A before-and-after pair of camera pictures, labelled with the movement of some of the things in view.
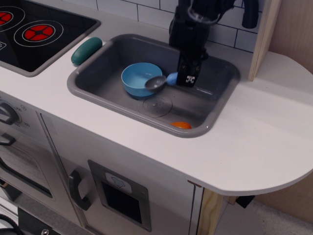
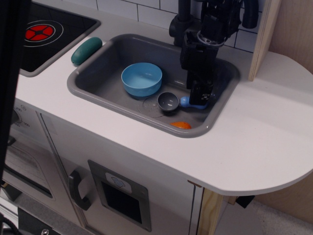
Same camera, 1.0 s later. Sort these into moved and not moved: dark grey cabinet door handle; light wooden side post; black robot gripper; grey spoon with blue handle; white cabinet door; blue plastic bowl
Moved: grey spoon with blue handle; black robot gripper
Not moved: white cabinet door; blue plastic bowl; light wooden side post; dark grey cabinet door handle
